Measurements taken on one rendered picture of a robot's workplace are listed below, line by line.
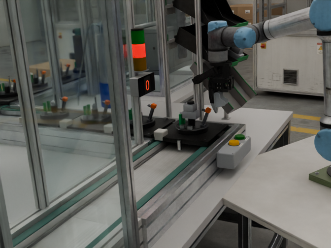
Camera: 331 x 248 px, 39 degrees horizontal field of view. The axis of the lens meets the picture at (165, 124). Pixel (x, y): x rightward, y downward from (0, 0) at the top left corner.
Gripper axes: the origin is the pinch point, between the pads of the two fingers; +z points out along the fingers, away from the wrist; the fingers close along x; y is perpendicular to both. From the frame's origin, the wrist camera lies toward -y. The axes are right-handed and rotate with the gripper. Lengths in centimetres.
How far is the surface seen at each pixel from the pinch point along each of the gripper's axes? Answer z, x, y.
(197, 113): 2.0, -1.1, -7.2
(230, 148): 10.6, -13.3, 11.2
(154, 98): 21, 80, -72
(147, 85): -13.4, -19.0, -19.5
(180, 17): -26, 114, -68
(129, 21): -37.8, -20.5, -24.2
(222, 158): 12.5, -19.1, 10.2
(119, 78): -32, -84, 11
